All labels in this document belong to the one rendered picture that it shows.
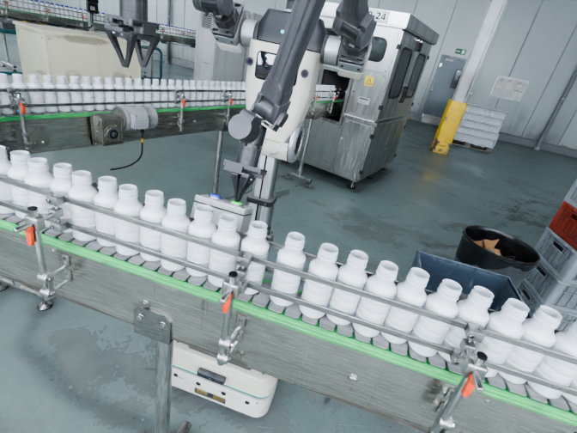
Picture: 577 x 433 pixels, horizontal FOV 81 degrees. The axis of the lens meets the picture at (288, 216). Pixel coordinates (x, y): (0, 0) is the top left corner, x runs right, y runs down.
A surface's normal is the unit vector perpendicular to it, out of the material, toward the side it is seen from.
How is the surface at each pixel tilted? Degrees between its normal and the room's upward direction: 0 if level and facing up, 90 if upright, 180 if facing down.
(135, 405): 0
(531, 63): 90
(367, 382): 90
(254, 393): 90
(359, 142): 90
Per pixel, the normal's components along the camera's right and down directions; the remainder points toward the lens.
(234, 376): 0.03, -0.55
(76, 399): 0.18, -0.88
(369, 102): -0.54, 0.29
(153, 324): -0.25, 0.40
